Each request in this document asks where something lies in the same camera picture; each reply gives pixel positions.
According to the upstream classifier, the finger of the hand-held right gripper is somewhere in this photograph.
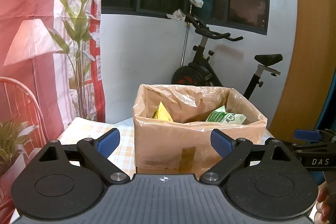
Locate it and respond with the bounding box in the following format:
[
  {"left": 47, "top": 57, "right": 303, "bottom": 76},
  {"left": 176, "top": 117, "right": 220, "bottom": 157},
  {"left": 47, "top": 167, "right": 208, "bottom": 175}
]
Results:
[
  {"left": 294, "top": 130, "right": 323, "bottom": 141},
  {"left": 285, "top": 141, "right": 324, "bottom": 153}
]

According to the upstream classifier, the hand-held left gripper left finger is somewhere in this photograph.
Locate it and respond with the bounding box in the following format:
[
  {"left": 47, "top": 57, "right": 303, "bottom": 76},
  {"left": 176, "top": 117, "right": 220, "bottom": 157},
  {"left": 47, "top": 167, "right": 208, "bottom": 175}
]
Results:
[{"left": 34, "top": 128, "right": 130, "bottom": 186}]

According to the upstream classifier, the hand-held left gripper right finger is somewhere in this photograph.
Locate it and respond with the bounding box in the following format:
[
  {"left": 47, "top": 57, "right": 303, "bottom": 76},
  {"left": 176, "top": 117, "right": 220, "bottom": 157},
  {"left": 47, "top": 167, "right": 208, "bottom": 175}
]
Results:
[{"left": 200, "top": 129, "right": 300, "bottom": 186}]

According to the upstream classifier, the green and white snack packet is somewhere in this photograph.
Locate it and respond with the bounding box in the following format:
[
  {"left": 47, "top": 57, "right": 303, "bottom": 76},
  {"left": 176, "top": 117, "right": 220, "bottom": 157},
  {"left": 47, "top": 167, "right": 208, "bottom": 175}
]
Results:
[{"left": 205, "top": 105, "right": 246, "bottom": 125}]

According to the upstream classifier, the plastic-lined cardboard box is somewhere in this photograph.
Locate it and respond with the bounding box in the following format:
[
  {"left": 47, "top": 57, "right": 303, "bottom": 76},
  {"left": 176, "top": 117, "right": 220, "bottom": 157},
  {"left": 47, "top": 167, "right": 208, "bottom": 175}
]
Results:
[{"left": 133, "top": 84, "right": 268, "bottom": 174}]

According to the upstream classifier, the yellow snack packet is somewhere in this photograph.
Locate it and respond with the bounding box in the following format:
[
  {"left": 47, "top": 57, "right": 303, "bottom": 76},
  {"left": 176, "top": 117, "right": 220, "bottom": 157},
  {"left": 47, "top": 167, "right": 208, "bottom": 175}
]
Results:
[{"left": 152, "top": 101, "right": 175, "bottom": 122}]

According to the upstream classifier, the person's right hand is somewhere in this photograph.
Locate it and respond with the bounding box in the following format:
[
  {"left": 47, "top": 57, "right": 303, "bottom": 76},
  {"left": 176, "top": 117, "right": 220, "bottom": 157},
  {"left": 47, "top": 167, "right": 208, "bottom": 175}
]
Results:
[{"left": 316, "top": 181, "right": 332, "bottom": 224}]

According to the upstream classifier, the checked floral tablecloth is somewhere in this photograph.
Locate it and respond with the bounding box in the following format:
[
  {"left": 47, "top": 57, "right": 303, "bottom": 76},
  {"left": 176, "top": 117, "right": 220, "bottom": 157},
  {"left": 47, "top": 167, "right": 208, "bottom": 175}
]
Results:
[{"left": 56, "top": 117, "right": 275, "bottom": 174}]

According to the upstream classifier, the blue curtain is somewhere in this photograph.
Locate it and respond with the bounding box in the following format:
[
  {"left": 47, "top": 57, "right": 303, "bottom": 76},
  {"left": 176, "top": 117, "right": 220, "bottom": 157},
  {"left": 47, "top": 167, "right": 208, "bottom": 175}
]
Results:
[{"left": 315, "top": 98, "right": 336, "bottom": 132}]

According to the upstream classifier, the black exercise bike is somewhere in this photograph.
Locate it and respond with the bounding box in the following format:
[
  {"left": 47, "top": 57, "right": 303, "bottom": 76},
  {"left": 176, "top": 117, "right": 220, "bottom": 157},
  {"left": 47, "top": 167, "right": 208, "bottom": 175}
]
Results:
[{"left": 171, "top": 13, "right": 283, "bottom": 101}]

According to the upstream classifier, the yellow wooden door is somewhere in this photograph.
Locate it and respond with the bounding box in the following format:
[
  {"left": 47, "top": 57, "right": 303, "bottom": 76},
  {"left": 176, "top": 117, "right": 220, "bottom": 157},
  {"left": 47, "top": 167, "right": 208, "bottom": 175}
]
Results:
[{"left": 269, "top": 0, "right": 336, "bottom": 135}]

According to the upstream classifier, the crumpled white cloth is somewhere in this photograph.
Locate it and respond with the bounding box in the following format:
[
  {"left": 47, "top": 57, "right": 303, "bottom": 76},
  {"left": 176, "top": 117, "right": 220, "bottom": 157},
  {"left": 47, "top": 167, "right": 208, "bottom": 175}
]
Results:
[{"left": 167, "top": 9, "right": 187, "bottom": 22}]

